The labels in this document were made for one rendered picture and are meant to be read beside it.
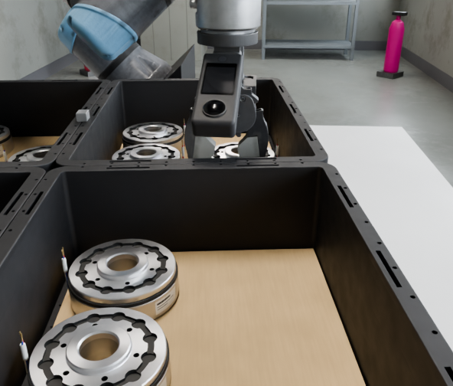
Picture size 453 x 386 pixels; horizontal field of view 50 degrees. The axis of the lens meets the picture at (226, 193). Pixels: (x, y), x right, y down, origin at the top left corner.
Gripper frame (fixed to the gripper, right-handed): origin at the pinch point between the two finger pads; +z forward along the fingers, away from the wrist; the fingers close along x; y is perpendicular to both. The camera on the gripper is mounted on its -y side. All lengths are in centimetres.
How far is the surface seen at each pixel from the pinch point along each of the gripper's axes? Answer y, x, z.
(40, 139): 23.8, 35.2, 2.0
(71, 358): -31.3, 9.3, -1.7
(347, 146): 59, -26, 15
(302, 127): 3.4, -9.6, -8.0
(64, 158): -9.0, 17.1, -8.0
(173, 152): 11.8, 8.9, -0.9
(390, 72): 452, -140, 80
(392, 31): 454, -136, 41
